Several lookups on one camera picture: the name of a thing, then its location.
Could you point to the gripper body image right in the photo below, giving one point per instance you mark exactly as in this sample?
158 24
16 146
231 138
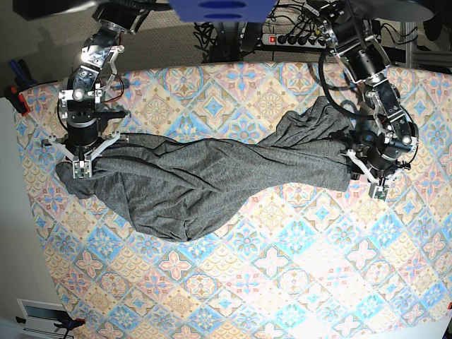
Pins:
379 158

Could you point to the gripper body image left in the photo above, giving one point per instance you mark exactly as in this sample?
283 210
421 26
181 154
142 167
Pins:
83 143

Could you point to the grey t-shirt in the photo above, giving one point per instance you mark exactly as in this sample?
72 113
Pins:
180 192

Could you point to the red black clamp left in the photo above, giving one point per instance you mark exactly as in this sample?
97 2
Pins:
12 94

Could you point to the patterned tile tablecloth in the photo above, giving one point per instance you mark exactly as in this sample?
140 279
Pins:
294 262

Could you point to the white power strip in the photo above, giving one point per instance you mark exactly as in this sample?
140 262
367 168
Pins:
298 40

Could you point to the black clamp bottom left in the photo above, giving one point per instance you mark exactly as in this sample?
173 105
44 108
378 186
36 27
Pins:
67 325

